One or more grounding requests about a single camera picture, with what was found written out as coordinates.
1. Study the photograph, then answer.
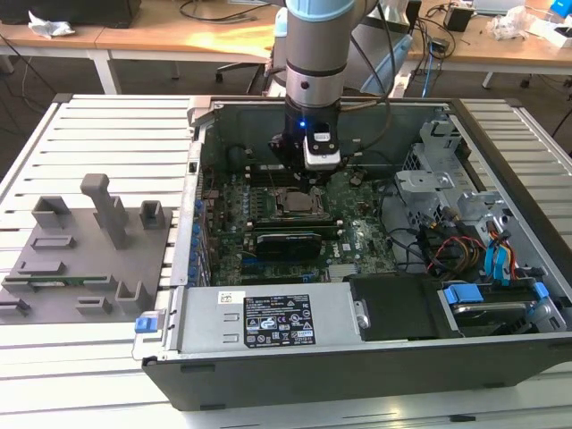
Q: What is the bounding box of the red yellow wire bundle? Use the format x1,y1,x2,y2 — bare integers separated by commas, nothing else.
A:
422,234,488,273

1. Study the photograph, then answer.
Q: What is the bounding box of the white blue carton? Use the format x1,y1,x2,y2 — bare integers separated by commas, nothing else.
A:
528,0,572,49

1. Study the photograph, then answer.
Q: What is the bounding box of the green motherboard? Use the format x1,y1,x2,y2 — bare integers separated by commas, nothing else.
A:
198,163,399,287

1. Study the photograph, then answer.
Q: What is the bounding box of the grey parts rack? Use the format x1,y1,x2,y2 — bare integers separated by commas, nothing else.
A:
0,172,174,325

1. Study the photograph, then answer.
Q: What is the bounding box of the hard disk blue carrier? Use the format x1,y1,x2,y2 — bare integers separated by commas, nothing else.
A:
439,280,555,340

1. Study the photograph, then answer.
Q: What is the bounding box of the pale blue flat wire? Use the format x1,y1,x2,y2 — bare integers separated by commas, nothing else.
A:
495,236,516,287
484,239,501,287

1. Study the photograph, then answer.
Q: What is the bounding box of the black expansion slot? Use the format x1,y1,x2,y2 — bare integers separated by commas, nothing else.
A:
243,264,314,277

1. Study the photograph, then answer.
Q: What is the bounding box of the silver CPU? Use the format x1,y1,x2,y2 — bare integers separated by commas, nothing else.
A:
283,192,316,215

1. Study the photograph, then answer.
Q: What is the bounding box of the small black box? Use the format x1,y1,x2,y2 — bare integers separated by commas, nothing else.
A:
443,4,475,33

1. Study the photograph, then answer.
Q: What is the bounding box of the large black box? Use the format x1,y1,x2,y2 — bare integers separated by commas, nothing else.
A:
0,0,144,29

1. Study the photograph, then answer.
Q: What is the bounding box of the black plastic air shroud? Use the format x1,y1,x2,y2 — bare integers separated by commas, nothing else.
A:
347,273,448,343

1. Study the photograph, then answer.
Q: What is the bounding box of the silver power supply unit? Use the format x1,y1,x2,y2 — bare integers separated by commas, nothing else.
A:
161,285,373,361

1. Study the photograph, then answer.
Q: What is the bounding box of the blue hanging cable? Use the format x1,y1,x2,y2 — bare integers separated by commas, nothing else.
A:
424,38,442,97

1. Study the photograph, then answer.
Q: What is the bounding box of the CPU socket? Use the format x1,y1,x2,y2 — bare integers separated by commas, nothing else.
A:
272,185,327,220

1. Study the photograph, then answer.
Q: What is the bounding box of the silver chipset heatsink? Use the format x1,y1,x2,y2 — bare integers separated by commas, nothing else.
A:
328,263,359,282

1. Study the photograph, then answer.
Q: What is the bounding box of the silver metal bracket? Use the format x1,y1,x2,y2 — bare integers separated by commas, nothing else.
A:
456,190,509,227

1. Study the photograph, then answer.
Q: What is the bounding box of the white plastic bag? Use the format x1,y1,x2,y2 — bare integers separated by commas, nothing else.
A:
485,4,537,42

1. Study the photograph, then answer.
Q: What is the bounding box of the silver disk bay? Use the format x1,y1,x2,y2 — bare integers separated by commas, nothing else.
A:
394,169,453,218

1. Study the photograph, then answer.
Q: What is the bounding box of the black graphics card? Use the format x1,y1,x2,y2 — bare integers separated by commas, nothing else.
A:
255,230,324,263

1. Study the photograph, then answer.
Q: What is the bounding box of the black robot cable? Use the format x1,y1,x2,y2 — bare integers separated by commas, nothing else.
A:
339,0,397,157

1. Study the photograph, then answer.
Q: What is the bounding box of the crumpled white paper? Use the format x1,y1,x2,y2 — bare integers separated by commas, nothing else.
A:
26,9,77,40

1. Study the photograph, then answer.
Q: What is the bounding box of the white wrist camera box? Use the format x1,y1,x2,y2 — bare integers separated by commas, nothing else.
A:
303,126,342,172

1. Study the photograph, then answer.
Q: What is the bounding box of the black computer tower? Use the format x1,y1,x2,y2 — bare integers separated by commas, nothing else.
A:
404,0,424,29

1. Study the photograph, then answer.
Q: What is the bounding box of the blue case latch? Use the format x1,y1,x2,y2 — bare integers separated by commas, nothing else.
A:
132,311,161,335

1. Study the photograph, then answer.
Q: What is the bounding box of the black PC case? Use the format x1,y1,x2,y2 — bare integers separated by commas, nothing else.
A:
141,96,572,412

